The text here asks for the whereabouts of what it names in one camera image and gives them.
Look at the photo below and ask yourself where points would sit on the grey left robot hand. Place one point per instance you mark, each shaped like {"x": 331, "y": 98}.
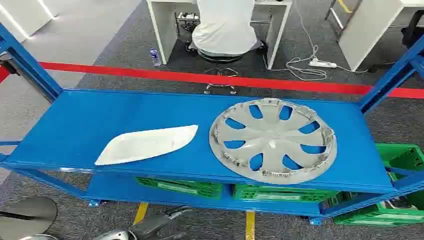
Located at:
{"x": 159, "y": 228}

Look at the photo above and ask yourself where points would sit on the white curved plastic panel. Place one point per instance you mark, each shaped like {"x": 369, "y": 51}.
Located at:
{"x": 145, "y": 145}

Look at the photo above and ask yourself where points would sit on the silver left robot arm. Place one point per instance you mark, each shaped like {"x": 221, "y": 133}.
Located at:
{"x": 116, "y": 236}

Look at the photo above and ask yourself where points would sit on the green plastic crate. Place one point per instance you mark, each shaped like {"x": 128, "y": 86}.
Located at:
{"x": 185, "y": 188}
{"x": 391, "y": 152}
{"x": 281, "y": 193}

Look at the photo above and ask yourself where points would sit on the blue metal shelf rack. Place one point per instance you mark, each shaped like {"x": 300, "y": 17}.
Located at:
{"x": 82, "y": 126}

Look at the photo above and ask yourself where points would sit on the grey wheel hubcap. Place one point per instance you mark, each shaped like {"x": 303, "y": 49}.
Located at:
{"x": 271, "y": 132}

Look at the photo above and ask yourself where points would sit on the clear water bottle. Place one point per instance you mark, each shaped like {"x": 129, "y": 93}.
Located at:
{"x": 155, "y": 58}

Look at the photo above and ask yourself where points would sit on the black round stool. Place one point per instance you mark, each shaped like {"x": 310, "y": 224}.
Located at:
{"x": 218, "y": 59}

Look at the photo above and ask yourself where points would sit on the white desk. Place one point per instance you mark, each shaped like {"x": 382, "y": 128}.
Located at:
{"x": 364, "y": 30}
{"x": 162, "y": 30}

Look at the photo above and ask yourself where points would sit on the person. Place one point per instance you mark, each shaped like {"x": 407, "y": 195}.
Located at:
{"x": 225, "y": 26}

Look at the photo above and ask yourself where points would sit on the white power strip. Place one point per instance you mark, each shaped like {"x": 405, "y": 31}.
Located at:
{"x": 323, "y": 63}

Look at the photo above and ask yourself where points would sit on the white counter with light strips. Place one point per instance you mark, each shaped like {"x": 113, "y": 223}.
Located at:
{"x": 20, "y": 13}

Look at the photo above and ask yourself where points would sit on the black office chair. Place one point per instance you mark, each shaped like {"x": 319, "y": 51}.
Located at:
{"x": 412, "y": 31}

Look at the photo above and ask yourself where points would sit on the grey round base plate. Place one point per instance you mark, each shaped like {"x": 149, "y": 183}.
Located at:
{"x": 30, "y": 212}

